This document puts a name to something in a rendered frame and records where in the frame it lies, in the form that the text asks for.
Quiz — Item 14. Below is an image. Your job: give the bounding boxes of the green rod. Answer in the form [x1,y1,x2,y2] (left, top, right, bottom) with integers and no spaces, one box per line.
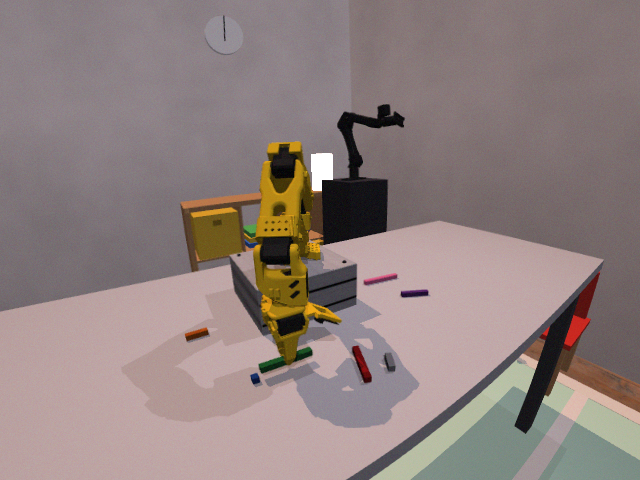
[258,347,313,374]

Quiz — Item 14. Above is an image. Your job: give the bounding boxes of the orange rod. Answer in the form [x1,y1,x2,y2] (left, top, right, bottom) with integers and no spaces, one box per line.
[185,327,209,341]

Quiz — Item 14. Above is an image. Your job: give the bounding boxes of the pink rod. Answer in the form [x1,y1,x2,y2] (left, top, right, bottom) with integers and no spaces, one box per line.
[364,273,397,285]

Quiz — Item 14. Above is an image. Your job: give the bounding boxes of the purple rod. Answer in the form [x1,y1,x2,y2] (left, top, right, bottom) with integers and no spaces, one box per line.
[401,289,429,297]

